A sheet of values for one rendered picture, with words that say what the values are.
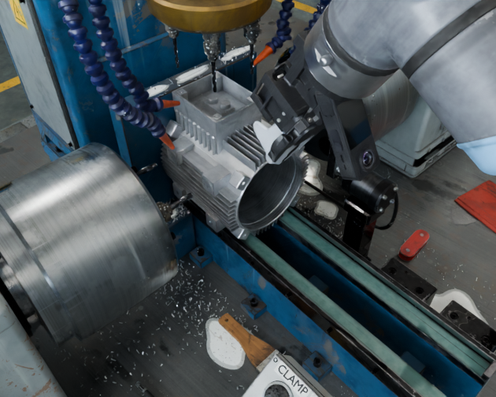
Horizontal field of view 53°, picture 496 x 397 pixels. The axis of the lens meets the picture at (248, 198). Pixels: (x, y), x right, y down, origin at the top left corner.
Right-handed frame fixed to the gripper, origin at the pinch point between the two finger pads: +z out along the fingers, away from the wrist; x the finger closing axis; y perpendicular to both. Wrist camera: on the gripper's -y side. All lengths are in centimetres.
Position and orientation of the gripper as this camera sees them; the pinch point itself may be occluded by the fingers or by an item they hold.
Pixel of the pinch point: (278, 161)
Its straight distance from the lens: 68.5
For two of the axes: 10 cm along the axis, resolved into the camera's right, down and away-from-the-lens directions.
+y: -5.8, -8.1, 1.0
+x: -7.4, 4.8, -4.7
